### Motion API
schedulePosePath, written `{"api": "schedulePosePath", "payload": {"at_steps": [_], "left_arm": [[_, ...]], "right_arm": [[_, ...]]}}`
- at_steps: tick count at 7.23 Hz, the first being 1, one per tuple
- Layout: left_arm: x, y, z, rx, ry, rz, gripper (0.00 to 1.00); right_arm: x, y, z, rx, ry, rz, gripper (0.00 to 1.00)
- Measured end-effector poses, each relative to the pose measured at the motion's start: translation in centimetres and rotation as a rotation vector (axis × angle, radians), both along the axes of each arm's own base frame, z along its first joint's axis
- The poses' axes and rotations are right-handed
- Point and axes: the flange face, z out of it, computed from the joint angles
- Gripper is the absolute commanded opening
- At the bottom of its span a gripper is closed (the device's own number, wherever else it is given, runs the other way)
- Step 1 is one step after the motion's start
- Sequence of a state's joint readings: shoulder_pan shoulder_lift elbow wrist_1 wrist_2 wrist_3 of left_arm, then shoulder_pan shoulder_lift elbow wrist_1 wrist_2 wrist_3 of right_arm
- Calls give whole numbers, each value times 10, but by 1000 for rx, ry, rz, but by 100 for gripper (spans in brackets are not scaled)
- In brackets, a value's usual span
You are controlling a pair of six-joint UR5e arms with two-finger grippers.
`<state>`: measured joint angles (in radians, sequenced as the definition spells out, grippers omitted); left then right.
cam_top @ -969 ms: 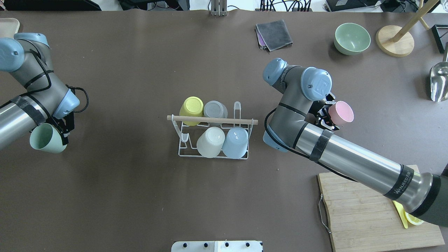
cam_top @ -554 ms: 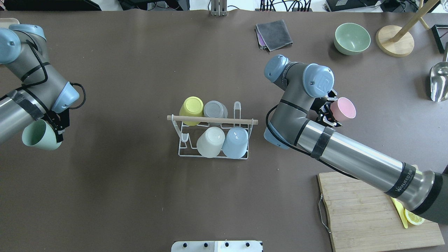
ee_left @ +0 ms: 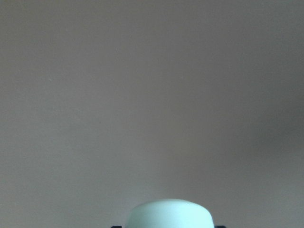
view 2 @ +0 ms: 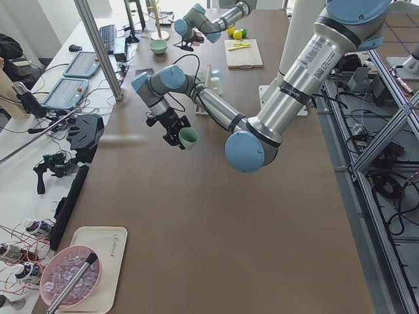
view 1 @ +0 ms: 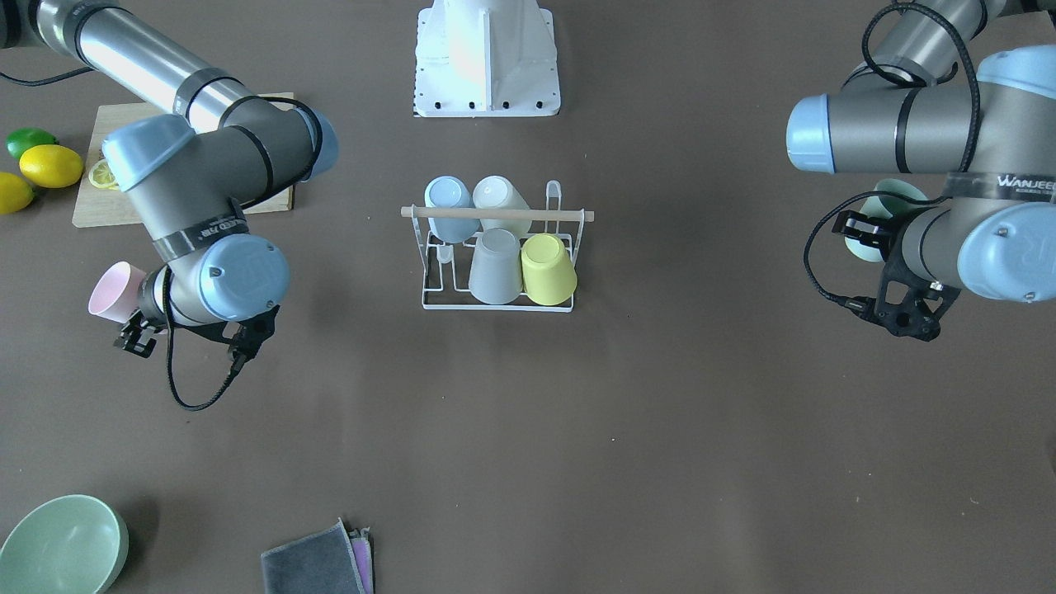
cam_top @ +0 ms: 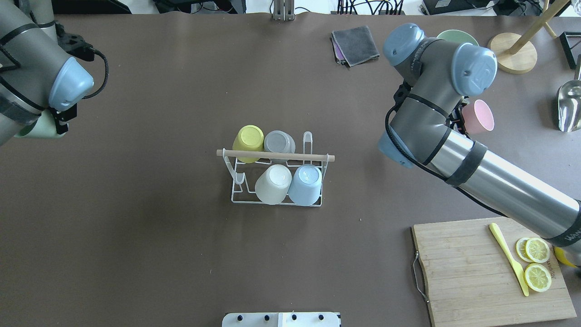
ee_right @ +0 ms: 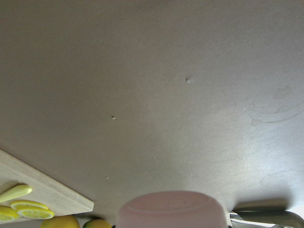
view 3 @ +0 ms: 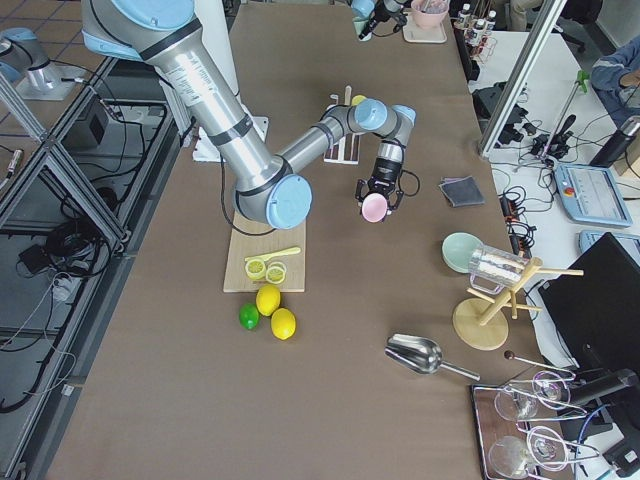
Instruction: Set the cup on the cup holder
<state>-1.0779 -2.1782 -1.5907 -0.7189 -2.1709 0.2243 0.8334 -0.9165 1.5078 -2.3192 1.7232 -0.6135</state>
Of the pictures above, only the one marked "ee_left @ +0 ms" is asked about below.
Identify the green plastic cup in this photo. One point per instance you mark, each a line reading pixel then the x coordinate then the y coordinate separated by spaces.
pixel 169 213

